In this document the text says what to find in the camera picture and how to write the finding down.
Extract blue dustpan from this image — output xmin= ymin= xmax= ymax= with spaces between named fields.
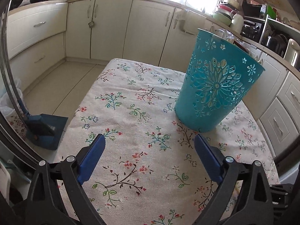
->
xmin=25 ymin=114 xmax=68 ymax=150

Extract floral tablecloth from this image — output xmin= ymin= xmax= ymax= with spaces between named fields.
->
xmin=53 ymin=57 xmax=281 ymax=225

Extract teal perforated plastic basket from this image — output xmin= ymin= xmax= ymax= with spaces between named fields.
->
xmin=174 ymin=29 xmax=265 ymax=133

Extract white electric kettle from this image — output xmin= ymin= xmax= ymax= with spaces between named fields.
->
xmin=283 ymin=39 xmax=300 ymax=67

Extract black wok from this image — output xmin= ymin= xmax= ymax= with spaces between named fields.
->
xmin=9 ymin=0 xmax=23 ymax=11

